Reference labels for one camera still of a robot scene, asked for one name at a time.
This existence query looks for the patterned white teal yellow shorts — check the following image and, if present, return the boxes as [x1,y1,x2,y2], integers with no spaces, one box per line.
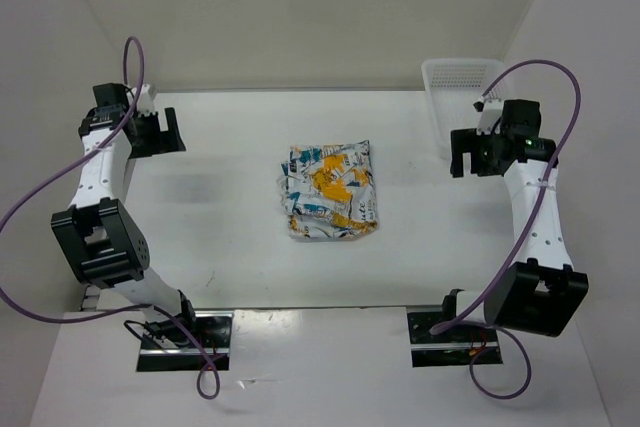
[278,140,379,241]

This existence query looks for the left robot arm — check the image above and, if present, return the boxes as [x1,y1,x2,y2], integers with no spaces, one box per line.
[51,83,200,347]

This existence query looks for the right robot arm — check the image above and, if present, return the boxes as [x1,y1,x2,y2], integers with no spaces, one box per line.
[438,97,589,340]

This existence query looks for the white plastic basket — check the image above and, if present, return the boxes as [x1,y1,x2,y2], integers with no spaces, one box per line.
[421,58,505,163]

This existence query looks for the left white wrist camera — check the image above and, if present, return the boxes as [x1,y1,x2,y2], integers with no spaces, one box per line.
[132,84,157,116]

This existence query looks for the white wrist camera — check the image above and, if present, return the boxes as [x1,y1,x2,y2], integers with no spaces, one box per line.
[473,97,504,135]
[132,84,157,116]

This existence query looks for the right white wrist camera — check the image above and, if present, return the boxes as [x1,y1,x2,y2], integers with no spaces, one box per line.
[473,97,504,135]

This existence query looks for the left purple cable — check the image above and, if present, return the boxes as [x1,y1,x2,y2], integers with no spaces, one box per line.
[0,35,222,399]

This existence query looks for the aluminium table edge rail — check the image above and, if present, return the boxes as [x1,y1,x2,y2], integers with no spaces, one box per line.
[80,285,101,312]

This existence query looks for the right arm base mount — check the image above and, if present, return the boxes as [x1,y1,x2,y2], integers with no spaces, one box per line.
[406,306,503,368]

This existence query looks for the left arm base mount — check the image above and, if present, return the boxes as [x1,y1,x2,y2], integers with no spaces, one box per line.
[128,310,234,373]

